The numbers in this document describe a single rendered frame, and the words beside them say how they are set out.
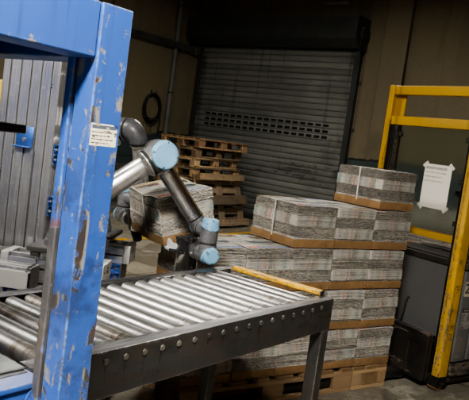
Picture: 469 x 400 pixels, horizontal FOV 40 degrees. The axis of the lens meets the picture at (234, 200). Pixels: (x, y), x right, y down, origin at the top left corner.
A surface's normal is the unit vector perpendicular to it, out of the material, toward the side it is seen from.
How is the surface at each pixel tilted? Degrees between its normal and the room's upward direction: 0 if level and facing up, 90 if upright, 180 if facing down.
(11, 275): 90
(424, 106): 90
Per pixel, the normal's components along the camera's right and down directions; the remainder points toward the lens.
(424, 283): -0.82, -0.06
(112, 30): 0.78, 0.16
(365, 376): 0.56, 0.15
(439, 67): -0.61, -0.01
